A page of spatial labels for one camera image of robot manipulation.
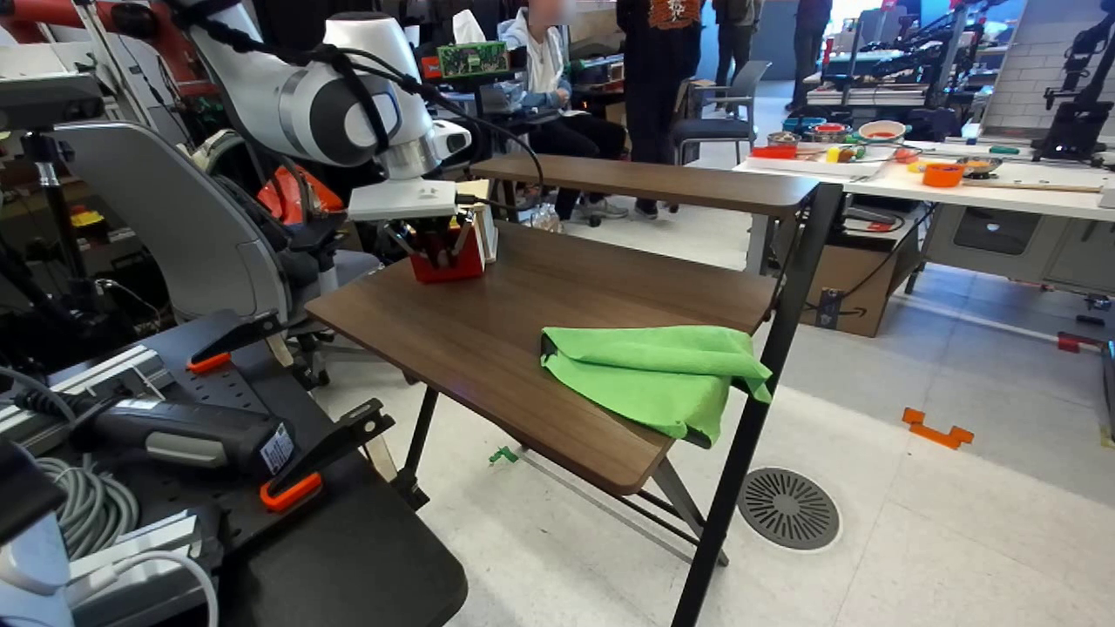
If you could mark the grey moulded chair shell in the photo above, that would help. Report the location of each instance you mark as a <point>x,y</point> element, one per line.
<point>175,219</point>

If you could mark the dark wood black-frame table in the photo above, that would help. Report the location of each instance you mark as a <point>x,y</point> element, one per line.
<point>489,336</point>

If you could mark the person in black clothes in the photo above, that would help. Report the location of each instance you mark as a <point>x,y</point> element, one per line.
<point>655,81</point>

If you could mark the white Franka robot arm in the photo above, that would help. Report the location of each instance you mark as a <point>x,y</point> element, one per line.
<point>301,107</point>

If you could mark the round floor drain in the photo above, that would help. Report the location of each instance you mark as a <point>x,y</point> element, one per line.
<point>790,509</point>

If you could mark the small black robot arm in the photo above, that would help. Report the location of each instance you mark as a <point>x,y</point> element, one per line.
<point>1074,90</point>

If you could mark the black handheld device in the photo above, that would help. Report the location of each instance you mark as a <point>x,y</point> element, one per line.
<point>192,436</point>

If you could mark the seated person light jacket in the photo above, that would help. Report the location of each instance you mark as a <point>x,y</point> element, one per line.
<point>545,69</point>

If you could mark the orange floor bracket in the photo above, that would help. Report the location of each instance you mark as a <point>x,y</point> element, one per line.
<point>934,433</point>

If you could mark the cream wooden slot box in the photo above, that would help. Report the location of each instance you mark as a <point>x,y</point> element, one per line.
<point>484,237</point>

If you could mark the white table with toys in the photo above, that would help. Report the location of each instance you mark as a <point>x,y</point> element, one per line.
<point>1021,197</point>

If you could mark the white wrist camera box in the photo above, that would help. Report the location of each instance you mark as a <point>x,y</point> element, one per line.
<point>401,201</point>

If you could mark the black robot cart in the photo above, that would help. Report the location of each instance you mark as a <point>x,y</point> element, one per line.
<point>337,558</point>

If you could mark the orange cup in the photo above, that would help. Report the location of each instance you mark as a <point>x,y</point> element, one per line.
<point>943,174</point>

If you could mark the orange bag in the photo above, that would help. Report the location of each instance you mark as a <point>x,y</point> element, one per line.
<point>297,197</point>

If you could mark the red-fronted wooden drawer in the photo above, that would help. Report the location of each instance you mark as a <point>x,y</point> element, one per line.
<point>472,274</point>

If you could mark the red tray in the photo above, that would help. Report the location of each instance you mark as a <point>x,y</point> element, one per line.
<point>775,152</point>

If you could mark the plain cardboard box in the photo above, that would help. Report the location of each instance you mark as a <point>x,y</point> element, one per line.
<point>857,291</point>

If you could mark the green circuit board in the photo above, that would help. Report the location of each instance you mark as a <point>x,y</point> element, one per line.
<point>472,60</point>

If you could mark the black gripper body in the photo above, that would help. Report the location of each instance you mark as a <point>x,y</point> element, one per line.
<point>438,227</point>

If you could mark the green cloth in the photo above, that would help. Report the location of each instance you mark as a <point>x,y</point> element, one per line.
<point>651,376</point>

